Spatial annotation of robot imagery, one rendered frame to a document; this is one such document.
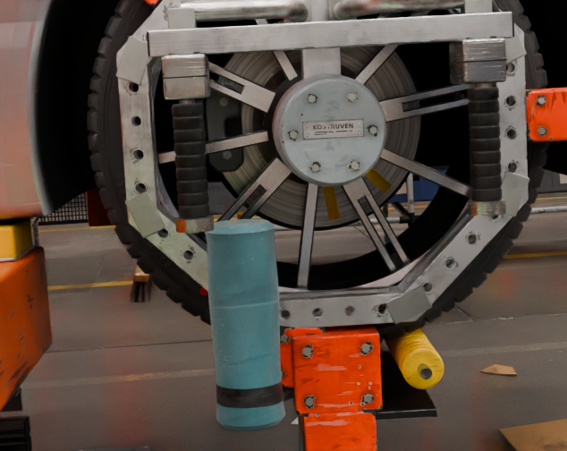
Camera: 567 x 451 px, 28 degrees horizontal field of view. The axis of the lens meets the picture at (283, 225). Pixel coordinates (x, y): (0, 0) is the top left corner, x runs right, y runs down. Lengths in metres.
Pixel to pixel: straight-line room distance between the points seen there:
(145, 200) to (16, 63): 0.28
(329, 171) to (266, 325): 0.21
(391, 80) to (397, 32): 0.40
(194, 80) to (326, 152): 0.19
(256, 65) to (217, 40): 0.39
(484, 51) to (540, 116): 0.26
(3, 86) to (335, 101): 0.51
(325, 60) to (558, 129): 0.33
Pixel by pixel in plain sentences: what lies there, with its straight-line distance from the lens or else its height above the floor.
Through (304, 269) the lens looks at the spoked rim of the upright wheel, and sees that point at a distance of 1.62.
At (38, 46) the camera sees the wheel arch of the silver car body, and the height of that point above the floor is 0.98.
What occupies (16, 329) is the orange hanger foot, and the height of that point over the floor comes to 0.60.
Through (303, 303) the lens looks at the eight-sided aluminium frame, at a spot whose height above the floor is 0.61.
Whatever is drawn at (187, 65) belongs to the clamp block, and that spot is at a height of 0.94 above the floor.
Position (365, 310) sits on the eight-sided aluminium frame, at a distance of 1.53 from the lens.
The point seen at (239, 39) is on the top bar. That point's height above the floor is 0.96.
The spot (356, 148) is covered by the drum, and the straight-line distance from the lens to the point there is 1.36.
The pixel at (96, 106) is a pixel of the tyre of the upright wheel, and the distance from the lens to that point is 1.59.
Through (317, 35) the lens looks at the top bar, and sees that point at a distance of 1.31.
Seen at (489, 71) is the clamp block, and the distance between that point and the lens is 1.30.
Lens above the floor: 0.91
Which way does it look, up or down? 7 degrees down
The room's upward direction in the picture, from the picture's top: 3 degrees counter-clockwise
